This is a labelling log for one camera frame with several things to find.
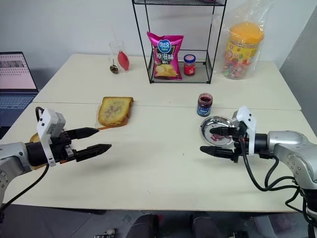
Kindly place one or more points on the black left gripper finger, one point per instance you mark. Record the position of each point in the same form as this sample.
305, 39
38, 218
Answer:
91, 150
83, 132

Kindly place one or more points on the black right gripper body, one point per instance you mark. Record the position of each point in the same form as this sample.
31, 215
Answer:
239, 146

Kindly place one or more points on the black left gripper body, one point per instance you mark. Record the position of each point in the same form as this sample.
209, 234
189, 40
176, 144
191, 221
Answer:
62, 146

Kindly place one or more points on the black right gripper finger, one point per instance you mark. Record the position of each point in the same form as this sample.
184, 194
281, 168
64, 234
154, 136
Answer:
219, 151
223, 131

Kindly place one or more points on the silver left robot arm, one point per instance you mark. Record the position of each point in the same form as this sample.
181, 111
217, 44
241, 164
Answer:
12, 151

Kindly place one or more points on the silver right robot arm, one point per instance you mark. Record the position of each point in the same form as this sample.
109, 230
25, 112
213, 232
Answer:
284, 141

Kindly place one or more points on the blue-labelled jam jar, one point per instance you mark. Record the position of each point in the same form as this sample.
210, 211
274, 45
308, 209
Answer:
204, 105

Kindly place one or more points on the plain toasted bread slice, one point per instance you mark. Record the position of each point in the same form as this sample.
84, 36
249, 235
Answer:
116, 124

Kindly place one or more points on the toast slice with spread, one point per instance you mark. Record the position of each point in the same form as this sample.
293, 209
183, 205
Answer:
114, 109

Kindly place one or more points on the round shiny metal dish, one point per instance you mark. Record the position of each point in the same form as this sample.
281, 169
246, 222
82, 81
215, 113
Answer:
206, 124

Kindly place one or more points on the candy jar in plastic bag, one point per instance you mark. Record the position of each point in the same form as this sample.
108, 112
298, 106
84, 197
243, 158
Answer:
223, 69

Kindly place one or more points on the small round brown ornament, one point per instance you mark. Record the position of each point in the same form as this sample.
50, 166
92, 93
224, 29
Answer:
114, 68

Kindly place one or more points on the red jar with pink lid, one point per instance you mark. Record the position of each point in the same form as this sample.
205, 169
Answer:
189, 65

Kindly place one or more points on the dark rounded shape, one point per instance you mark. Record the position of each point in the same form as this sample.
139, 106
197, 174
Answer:
143, 226
206, 225

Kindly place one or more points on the red plastic leaf-shaped piece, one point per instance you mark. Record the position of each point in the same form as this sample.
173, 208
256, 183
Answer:
123, 60

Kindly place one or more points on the candy jar with orange lid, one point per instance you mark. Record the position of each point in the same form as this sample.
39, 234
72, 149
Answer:
244, 49

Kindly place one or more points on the open laptop computer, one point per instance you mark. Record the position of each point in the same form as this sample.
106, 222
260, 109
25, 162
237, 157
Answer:
15, 74

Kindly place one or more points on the clear drinking glass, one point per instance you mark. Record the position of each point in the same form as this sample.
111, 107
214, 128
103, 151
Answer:
114, 52

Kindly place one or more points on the pink potato chips bag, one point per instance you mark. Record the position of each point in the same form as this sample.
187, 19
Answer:
165, 57

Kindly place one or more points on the grey panel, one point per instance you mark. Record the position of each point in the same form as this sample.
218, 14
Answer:
309, 74

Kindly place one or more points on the purple item on shelf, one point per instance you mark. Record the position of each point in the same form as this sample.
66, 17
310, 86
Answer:
208, 1

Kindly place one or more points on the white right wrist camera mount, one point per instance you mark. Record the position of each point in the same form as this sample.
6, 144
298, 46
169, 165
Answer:
250, 135

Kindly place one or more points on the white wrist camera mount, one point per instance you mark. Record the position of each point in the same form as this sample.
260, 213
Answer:
250, 135
44, 125

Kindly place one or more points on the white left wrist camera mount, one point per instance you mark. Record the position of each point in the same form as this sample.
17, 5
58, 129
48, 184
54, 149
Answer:
44, 125

